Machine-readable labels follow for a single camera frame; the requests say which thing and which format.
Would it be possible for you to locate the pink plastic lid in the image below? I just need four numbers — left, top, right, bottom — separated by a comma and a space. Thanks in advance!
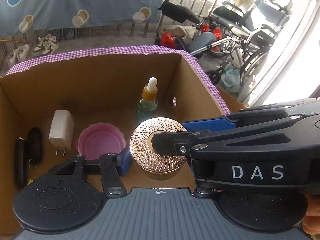
75, 122, 126, 160

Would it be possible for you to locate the gold lid jar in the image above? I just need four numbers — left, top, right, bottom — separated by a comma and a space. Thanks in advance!
129, 117, 190, 175

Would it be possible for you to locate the green dropper bottle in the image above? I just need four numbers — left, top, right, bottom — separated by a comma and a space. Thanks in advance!
136, 77, 158, 124

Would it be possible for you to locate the white charger plug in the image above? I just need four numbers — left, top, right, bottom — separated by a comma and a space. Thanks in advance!
48, 110, 74, 156

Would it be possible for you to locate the black cylinder battery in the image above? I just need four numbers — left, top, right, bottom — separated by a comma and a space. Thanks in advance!
14, 138, 27, 188

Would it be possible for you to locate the person right hand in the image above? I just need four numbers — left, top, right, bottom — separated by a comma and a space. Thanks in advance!
302, 194, 320, 235

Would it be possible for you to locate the brown cardboard box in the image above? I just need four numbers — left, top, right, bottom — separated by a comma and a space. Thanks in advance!
0, 51, 247, 235

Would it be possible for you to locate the grey padded headrest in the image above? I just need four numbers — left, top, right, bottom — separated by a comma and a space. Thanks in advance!
187, 31, 217, 56

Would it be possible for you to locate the wheelchair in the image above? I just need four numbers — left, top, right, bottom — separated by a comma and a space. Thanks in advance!
201, 0, 293, 94

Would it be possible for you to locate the purple checkered tablecloth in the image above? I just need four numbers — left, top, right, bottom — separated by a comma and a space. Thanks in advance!
7, 45, 231, 115

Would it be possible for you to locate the black seat cushion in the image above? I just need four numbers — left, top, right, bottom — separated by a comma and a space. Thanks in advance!
159, 0, 200, 24

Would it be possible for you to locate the brown white sneaker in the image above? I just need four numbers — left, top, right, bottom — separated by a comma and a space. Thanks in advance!
32, 33, 52, 57
42, 36, 59, 56

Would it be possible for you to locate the white sneaker pair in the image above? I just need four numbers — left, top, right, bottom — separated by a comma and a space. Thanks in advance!
7, 50, 18, 68
17, 44, 30, 62

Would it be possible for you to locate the blue patterned bedsheet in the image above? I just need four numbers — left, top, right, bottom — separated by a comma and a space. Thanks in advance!
1, 0, 163, 37

